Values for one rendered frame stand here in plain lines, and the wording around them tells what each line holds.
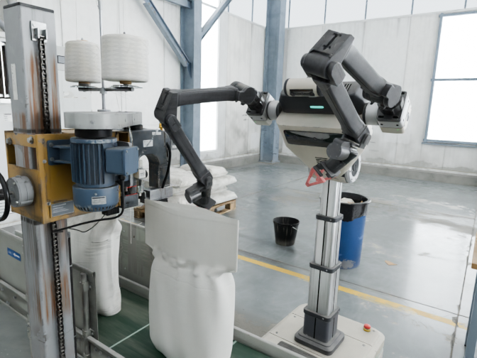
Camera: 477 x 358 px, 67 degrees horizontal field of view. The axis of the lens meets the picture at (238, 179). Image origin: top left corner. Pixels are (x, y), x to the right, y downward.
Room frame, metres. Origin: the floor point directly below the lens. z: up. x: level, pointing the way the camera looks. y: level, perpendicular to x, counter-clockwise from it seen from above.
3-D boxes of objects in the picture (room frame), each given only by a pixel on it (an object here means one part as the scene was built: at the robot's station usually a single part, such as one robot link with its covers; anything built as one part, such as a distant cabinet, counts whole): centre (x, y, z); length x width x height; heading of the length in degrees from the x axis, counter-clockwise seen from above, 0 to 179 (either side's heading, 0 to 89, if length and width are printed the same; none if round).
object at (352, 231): (3.38, -1.02, 0.32); 0.51 x 0.48 x 0.65; 146
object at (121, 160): (1.23, 0.40, 1.25); 0.10 x 0.08 x 0.12; 171
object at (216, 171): (5.14, 0.52, 0.56); 0.67 x 0.43 x 0.15; 56
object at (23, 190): (1.24, 0.77, 1.14); 0.11 x 0.06 x 0.11; 56
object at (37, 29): (1.28, 0.68, 1.68); 0.05 x 0.03 x 0.06; 146
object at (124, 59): (1.37, 0.43, 1.61); 0.17 x 0.17 x 0.17
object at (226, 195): (5.00, 0.34, 0.20); 0.67 x 0.43 x 0.15; 146
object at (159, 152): (1.70, 0.52, 1.21); 0.30 x 0.25 x 0.30; 56
